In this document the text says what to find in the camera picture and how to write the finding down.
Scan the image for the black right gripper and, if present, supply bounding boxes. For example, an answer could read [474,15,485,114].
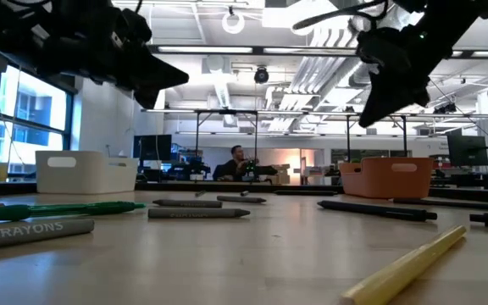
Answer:
[356,25,440,128]

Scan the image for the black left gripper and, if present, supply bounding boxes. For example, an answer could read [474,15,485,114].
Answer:
[36,0,189,110]

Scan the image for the white plastic bin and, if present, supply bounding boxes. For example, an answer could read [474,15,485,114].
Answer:
[35,150,140,196]

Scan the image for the dark brown pencil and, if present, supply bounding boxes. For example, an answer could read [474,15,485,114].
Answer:
[393,197,488,213]

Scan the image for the green pen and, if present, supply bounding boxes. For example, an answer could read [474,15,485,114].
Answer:
[0,201,147,224]

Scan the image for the yellow pencil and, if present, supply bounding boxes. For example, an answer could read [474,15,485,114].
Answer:
[339,224,469,305]

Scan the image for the black monitor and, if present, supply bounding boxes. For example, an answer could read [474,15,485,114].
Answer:
[132,134,173,161]
[446,134,488,168]

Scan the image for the ceiling light strip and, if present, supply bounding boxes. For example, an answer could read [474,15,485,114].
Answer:
[158,45,254,54]

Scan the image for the orange plastic bin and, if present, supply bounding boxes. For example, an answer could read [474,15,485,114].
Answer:
[339,157,435,200]

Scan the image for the person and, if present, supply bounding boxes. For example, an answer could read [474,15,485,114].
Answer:
[213,144,262,182]

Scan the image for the black desk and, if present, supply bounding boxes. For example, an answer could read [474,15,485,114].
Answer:
[432,171,488,191]

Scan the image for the cardboard boxes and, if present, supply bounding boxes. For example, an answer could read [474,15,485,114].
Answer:
[269,163,291,186]

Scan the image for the black gantry frame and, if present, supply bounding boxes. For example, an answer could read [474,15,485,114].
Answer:
[194,108,258,181]
[345,113,408,164]

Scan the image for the white ring light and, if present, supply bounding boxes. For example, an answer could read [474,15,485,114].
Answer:
[221,10,246,35]

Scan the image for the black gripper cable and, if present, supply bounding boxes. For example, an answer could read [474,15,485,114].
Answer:
[292,0,391,31]

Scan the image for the window with black frame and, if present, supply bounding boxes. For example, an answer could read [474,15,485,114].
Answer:
[0,69,74,179]

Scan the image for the black aluminium frame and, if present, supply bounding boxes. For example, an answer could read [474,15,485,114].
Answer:
[0,180,488,205]

